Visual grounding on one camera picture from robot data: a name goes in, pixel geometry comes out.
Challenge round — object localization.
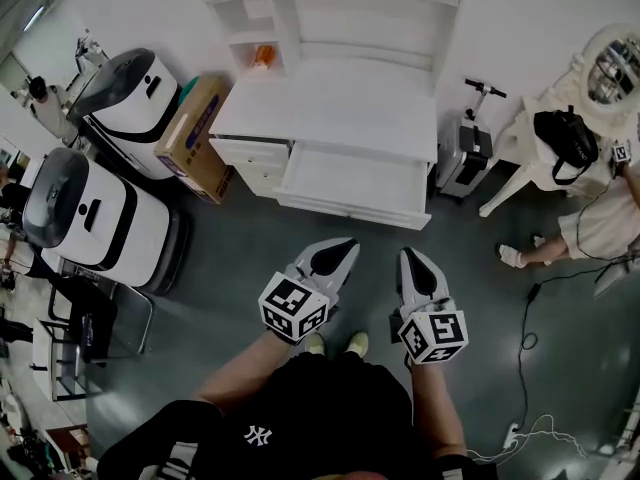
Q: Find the white metal rack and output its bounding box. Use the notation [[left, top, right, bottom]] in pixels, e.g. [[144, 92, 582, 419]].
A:
[[28, 316, 87, 404]]

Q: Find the white delivery robot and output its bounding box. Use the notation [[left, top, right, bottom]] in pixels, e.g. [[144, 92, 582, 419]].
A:
[[22, 146, 192, 297], [66, 47, 184, 180]]

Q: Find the person's right pale shoe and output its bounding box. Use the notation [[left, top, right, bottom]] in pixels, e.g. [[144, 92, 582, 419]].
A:
[[344, 331, 370, 356]]

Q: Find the person's right forearm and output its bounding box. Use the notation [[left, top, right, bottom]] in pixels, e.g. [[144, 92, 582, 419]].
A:
[[406, 356, 469, 462]]

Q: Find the white vanity table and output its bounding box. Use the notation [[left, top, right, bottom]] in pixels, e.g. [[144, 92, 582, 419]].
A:
[[478, 75, 640, 219]]

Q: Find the white floor cable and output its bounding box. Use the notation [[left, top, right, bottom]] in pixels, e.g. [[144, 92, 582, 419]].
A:
[[466, 414, 592, 465]]

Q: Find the white desk drawer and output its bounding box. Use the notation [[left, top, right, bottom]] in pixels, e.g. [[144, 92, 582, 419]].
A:
[[272, 140, 433, 232]]

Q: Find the black bag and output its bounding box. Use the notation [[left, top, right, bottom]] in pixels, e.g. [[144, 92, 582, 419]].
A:
[[532, 105, 600, 186]]

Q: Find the oval white-framed mirror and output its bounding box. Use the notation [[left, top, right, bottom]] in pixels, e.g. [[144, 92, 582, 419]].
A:
[[573, 22, 640, 119]]

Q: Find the person's black t-shirt torso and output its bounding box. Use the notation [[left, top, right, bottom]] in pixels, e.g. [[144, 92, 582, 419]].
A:
[[97, 351, 501, 480]]

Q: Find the black metal chair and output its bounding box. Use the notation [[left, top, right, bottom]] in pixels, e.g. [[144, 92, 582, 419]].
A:
[[46, 271, 155, 360]]

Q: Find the white desk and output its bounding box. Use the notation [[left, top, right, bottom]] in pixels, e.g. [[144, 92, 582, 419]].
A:
[[208, 57, 440, 232]]

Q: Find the white shelf hutch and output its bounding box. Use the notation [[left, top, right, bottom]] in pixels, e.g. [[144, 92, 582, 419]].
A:
[[192, 0, 469, 85]]

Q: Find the black handlebar with stem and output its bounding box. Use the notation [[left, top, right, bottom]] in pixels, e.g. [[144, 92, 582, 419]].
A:
[[463, 78, 508, 125]]

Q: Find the orange item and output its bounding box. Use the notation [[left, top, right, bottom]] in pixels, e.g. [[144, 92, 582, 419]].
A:
[[251, 42, 279, 70]]

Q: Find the black floor cable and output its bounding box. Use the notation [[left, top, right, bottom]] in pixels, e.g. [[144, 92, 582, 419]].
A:
[[513, 260, 619, 435]]

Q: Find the brown cardboard box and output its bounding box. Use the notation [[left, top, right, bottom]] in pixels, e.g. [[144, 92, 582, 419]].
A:
[[153, 73, 236, 204]]

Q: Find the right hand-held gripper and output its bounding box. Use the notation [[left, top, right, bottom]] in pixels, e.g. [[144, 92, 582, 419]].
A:
[[389, 246, 469, 365]]

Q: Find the person's left forearm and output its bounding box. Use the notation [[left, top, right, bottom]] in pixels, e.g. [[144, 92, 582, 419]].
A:
[[193, 329, 301, 415]]

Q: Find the silver suitcase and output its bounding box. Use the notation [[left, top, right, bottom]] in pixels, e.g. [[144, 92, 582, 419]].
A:
[[433, 112, 497, 200]]

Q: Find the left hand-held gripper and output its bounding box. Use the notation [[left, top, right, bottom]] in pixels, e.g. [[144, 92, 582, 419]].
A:
[[258, 237, 361, 345]]

